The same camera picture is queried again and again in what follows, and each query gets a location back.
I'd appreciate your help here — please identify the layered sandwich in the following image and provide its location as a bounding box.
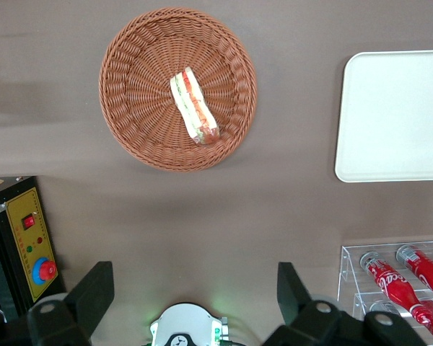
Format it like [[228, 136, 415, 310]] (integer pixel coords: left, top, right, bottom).
[[170, 66, 221, 146]]

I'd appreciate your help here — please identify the clear acrylic bottle rack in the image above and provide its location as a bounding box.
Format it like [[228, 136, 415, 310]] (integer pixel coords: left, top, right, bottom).
[[337, 239, 433, 346]]

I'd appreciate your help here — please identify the black food warmer machine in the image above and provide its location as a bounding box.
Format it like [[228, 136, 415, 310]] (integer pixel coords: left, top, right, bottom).
[[0, 175, 66, 322]]

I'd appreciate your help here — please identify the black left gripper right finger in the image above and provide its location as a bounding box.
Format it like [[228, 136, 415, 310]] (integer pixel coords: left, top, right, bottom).
[[263, 262, 351, 346]]

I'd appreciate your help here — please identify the beige rectangular plastic tray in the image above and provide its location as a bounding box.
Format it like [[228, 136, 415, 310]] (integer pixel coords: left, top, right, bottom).
[[334, 49, 433, 183]]

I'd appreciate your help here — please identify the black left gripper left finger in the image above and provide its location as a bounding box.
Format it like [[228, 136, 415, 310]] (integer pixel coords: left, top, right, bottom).
[[26, 261, 115, 346]]

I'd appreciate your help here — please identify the round brown wicker basket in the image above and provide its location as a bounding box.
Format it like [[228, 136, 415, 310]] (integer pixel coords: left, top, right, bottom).
[[98, 7, 258, 172]]

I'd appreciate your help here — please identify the red cola bottle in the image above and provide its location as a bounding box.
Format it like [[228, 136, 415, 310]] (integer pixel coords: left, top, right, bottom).
[[368, 298, 433, 346], [395, 244, 433, 299], [359, 251, 424, 315]]

